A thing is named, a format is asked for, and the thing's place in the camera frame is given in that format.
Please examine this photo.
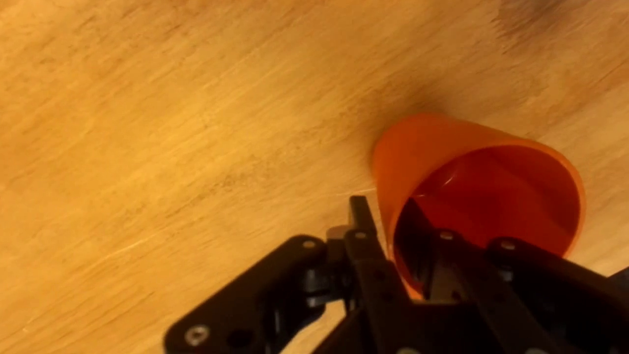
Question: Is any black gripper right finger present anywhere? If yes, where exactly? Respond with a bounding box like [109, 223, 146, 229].
[394, 197, 629, 354]

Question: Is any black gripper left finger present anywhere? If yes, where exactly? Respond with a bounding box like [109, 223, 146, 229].
[164, 195, 435, 354]

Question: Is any orange plastic cup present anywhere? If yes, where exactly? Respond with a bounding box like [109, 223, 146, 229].
[370, 111, 588, 304]

